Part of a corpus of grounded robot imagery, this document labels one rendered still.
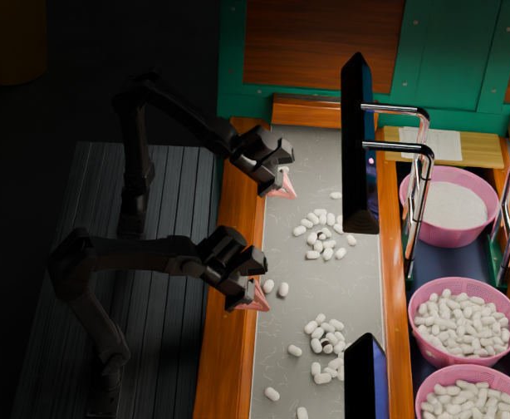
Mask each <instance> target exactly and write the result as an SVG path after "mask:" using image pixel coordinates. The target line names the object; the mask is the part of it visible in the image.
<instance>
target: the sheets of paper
mask: <svg viewBox="0 0 510 419"><path fill-rule="evenodd" d="M418 132H419V128H417V127H408V126H404V128H399V133H400V142H408V143H416V141H417V136H418ZM426 145H427V146H428V147H430V148H431V149H432V151H433V152H434V155H435V159H436V160H462V155H461V145H460V134H459V132H458V131H442V130H434V129H429V132H428V136H427V141H426ZM401 155H402V157H405V158H414V153H403V152H401Z"/></svg>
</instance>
